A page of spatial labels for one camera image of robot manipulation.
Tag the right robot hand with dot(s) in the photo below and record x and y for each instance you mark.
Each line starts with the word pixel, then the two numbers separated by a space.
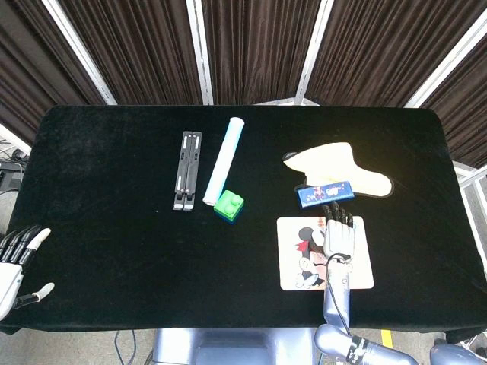
pixel 339 237

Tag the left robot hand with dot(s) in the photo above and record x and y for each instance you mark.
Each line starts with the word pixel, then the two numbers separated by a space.
pixel 9 281

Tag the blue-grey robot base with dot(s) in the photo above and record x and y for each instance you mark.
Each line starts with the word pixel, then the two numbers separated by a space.
pixel 228 346

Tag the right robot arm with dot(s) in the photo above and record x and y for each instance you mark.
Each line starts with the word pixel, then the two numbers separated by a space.
pixel 340 296

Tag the cartoon girl mouse pad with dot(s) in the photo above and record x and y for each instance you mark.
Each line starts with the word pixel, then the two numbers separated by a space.
pixel 361 266

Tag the blue printed box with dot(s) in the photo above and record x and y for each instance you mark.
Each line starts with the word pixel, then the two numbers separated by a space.
pixel 323 194

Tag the cream yellow cloth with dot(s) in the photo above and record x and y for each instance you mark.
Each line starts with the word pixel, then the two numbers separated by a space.
pixel 335 159

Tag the small black round object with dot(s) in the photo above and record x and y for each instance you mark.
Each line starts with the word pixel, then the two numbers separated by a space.
pixel 291 155

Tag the blue building block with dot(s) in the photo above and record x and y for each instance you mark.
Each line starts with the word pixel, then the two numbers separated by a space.
pixel 237 217

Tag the green building block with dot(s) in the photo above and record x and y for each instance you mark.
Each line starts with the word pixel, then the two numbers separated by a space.
pixel 228 203

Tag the white rolled tube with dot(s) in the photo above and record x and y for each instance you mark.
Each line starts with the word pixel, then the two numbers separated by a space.
pixel 224 159

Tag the black velvet tablecloth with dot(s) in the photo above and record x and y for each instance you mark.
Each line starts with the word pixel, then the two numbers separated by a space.
pixel 95 171

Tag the white metal rack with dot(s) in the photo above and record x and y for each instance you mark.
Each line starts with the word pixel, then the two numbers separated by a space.
pixel 472 182

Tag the black folding laptop stand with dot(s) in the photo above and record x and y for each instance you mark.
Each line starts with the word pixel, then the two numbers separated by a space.
pixel 182 178

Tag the brown pleated curtain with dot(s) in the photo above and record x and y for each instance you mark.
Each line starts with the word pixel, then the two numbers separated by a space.
pixel 380 49
pixel 464 110
pixel 258 49
pixel 30 68
pixel 144 49

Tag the white frame post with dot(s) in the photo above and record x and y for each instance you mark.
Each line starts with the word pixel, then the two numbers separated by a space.
pixel 81 53
pixel 445 64
pixel 312 53
pixel 201 53

